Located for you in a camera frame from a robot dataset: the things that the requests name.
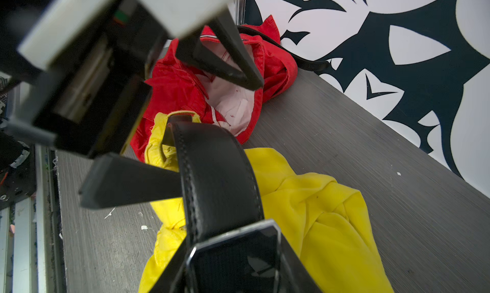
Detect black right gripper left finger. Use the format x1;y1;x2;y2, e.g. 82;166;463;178
149;242;188;293

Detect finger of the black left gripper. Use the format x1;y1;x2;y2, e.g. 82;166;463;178
176;9;264;91

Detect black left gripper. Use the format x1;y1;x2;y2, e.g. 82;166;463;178
7;0;182;209

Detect red trousers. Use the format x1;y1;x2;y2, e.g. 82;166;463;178
131;17;298;162

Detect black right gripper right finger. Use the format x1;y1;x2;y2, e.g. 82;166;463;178
279;235;322;293

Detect black belt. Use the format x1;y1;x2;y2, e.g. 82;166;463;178
163;114;281;292
237;26;330;72

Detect yellow trousers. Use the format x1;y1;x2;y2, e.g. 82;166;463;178
131;113;394;292

